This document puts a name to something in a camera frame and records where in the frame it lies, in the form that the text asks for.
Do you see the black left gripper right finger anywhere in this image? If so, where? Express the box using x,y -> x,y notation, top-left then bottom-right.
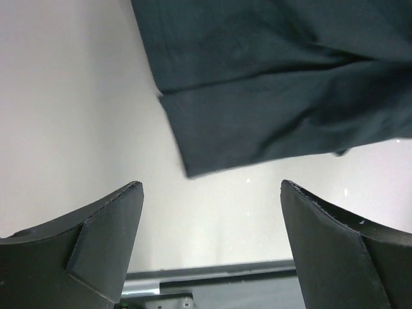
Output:
281,180 -> 411,309

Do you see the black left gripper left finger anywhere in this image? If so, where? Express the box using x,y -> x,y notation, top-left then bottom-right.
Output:
1,181 -> 144,308

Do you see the black t shirt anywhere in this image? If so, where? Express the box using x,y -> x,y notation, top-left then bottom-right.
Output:
132,1 -> 411,177

